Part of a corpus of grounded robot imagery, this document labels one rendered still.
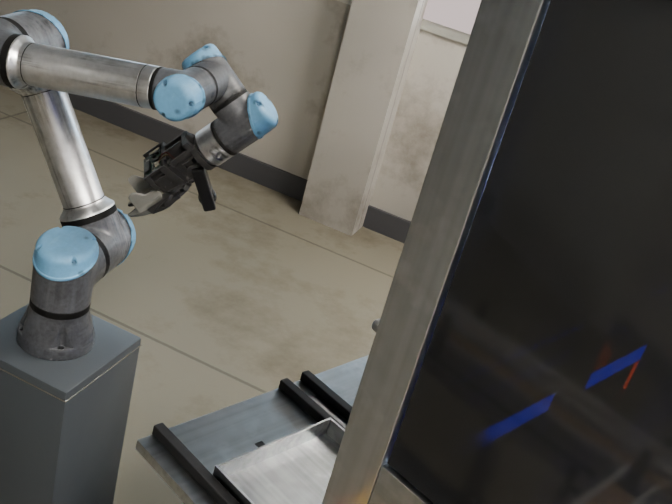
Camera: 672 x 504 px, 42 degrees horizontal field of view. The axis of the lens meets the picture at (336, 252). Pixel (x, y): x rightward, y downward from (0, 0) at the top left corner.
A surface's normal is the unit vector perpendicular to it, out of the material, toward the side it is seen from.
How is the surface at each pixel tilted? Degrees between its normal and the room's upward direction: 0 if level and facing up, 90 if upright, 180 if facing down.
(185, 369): 0
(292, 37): 90
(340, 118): 90
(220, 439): 0
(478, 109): 90
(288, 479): 0
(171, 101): 90
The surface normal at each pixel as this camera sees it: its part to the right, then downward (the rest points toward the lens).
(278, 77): -0.38, 0.34
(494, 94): -0.70, 0.16
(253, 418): 0.24, -0.86
